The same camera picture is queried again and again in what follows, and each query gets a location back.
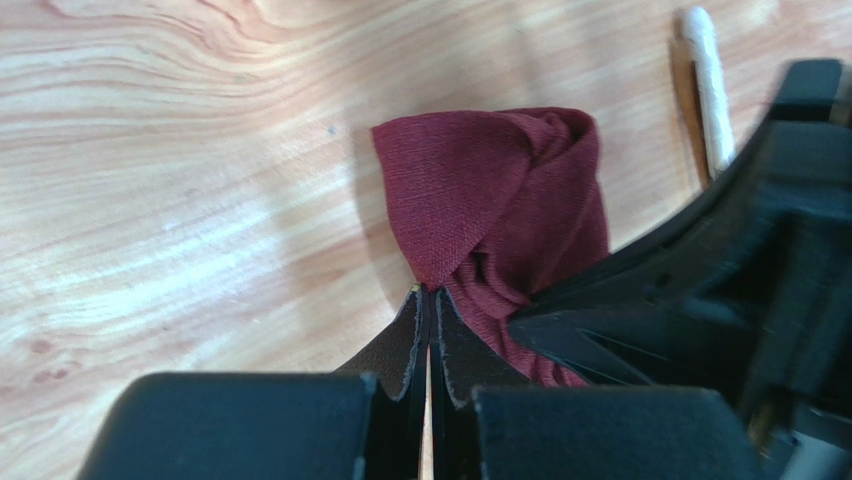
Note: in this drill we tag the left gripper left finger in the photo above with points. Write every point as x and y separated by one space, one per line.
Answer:
363 420

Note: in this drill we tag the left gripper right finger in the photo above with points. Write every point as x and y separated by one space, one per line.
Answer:
490 422

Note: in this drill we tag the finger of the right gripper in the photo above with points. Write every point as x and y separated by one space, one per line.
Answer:
792 176
755 305

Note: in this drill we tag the dark red cloth napkin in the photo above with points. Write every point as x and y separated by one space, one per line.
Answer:
495 207

